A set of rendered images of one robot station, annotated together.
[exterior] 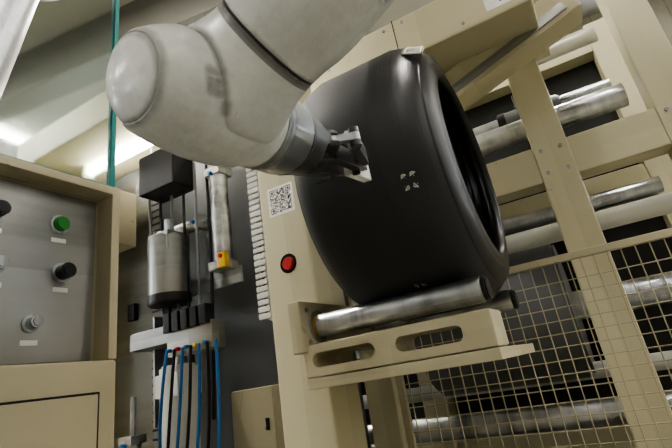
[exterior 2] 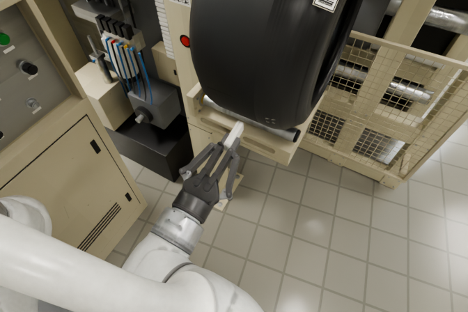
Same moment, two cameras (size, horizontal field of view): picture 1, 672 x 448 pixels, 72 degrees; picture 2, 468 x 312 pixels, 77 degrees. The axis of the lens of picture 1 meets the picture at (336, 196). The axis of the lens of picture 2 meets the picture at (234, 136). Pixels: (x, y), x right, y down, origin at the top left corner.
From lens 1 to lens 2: 86 cm
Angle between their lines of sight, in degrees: 74
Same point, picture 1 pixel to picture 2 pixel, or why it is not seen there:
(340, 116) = (232, 57)
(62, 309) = (41, 84)
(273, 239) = (173, 18)
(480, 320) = (284, 154)
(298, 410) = not seen: hidden behind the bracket
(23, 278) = (8, 86)
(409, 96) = (293, 76)
